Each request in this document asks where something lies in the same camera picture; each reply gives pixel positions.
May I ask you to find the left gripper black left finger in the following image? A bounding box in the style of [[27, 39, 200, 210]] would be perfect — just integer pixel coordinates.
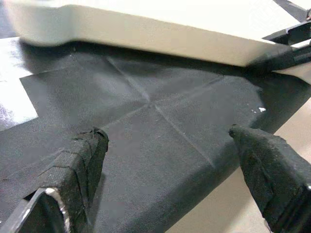
[[4, 127, 109, 233]]

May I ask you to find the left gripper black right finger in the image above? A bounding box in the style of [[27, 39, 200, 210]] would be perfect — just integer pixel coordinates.
[[229, 124, 311, 233]]

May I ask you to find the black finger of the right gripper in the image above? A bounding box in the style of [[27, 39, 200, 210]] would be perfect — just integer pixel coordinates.
[[246, 43, 311, 73], [262, 22, 311, 47]]

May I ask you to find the white plastic children table top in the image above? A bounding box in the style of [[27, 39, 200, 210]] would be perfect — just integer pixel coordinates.
[[4, 0, 311, 84]]

